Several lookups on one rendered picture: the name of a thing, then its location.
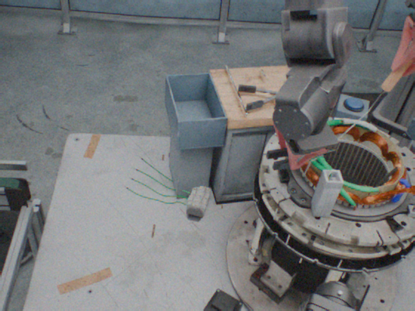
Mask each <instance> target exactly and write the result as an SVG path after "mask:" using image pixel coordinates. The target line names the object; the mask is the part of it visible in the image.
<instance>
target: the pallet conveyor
mask: <svg viewBox="0 0 415 311"><path fill-rule="evenodd" d="M0 170H23V171H28V166H27V162H26V161H6V160H0ZM0 210H21V211H20V214H19V217H18V221H17V225H16V228H15V231H14V234H13V237H12V240H11V244H10V248H9V250H8V253H7V257H6V259H5V262H4V268H3V270H2V273H1V276H0V311H8V305H9V303H10V298H11V295H12V293H13V289H14V286H15V281H16V277H17V274H18V271H19V267H20V264H21V257H22V256H23V252H24V248H25V246H26V243H27V239H29V242H30V246H31V249H32V251H33V257H34V260H35V262H36V257H37V255H38V251H39V245H40V241H41V239H42V234H43V231H44V226H45V217H44V212H43V209H42V204H41V200H40V199H34V202H32V201H31V194H30V190H29V184H28V181H27V179H23V178H2V177H0Z"/></svg>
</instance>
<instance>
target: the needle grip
mask: <svg viewBox="0 0 415 311"><path fill-rule="evenodd" d="M412 62H413V59H411V60H410V61H409V62H408V63H407V64H405V65H404V66H403V67H401V68H400V69H399V70H397V71H396V72H395V73H394V72H393V71H392V72H391V74H390V75H389V76H388V77H387V79H386V80H385V81H384V82H383V83H382V86H381V88H382V89H383V90H384V91H387V92H390V91H391V90H392V89H393V86H394V85H395V84H396V83H397V82H398V80H399V79H400V77H401V76H402V75H403V74H404V73H405V71H406V70H407V69H408V67H409V66H410V65H411V63H412Z"/></svg>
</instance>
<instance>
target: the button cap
mask: <svg viewBox="0 0 415 311"><path fill-rule="evenodd" d="M346 105H347V106H348V107H349V108H351V109H354V110H360V109H362V107H363V102H362V101H361V100H359V99H358V98H356V97H354V98H348V99H347V101H346Z"/></svg>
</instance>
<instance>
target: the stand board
mask: <svg viewBox="0 0 415 311"><path fill-rule="evenodd" d="M260 69H263V70H264V72H265V75H266V78H265V83H263V82H262V80H261V79H260V77H259V74H260ZM229 70H230V74H231V75H232V78H233V80H234V84H235V85H236V89H239V85H240V84H245V85H252V86H256V88H259V89H266V90H272V91H276V92H278V91H279V89H280V88H281V86H282V85H283V84H284V83H285V81H286V76H285V74H286V73H287V72H288V71H289V70H290V69H289V68H288V66H275V67H253V68H242V69H229ZM210 74H211V76H212V78H213V81H214V84H215V87H216V89H217V91H218V94H219V98H220V100H221V102H222V104H223V107H224V109H225V114H226V115H227V117H228V120H227V125H226V126H227V128H228V129H241V128H249V127H264V126H271V125H274V124H273V112H274V104H273V102H272V101H271V102H270V103H268V104H264V105H263V107H260V108H258V109H253V110H249V111H247V112H248V115H247V118H245V117H244V115H243V113H242V111H241V109H240V107H239V103H238V101H237V99H236V97H235V95H234V91H233V89H232V87H231V85H230V81H229V79H228V77H227V74H226V73H225V69H219V70H210ZM239 95H240V97H241V99H242V101H243V103H244V105H245V107H246V104H249V103H251V102H254V101H258V100H260V99H262V100H265V99H267V98H270V97H271V95H270V94H261V93H258V92H256V93H243V92H239Z"/></svg>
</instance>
